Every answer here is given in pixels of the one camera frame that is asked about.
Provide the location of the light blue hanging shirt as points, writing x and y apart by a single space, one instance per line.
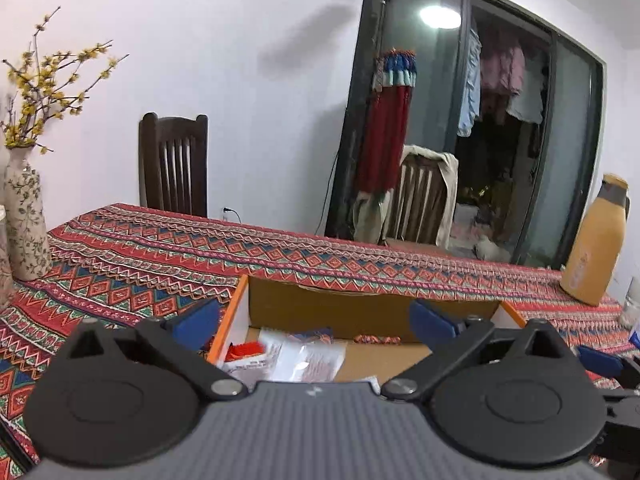
470 95

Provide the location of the chair draped with beige cloth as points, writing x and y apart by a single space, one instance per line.
447 185

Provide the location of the glass sliding door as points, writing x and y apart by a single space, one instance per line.
435 85

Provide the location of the red yellow snack packet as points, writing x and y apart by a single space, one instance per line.
245 351

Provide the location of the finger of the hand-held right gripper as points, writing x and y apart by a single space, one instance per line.
600 360
625 425

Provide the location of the red blue tassel ornament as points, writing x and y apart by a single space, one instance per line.
385 135

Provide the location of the floral ceramic vase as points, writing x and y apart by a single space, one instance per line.
27 220

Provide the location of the orange red cardboard box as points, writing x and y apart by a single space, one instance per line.
350 305

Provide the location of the yellow blossom branches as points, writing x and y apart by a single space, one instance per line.
45 95

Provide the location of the brown wooden slat chair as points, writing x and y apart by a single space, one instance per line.
420 195

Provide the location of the blue red snack packet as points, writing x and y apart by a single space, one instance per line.
317 336

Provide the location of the white red print snack packet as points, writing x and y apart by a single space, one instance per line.
315 362

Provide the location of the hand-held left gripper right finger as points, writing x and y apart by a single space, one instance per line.
434 322

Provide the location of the pink hanging garment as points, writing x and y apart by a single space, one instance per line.
502 65

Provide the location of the white blue tissue pack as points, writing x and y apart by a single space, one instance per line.
636 339

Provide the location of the dark wooden chair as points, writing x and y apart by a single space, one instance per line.
172 130

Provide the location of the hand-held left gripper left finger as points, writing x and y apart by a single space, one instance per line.
195 322

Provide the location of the yellow thermos jug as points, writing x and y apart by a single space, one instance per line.
590 260

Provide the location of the clear glass cup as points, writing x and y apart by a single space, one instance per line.
631 305

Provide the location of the clear plastic packet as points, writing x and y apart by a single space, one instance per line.
260 360

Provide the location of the white hanging garment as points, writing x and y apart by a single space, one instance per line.
527 105

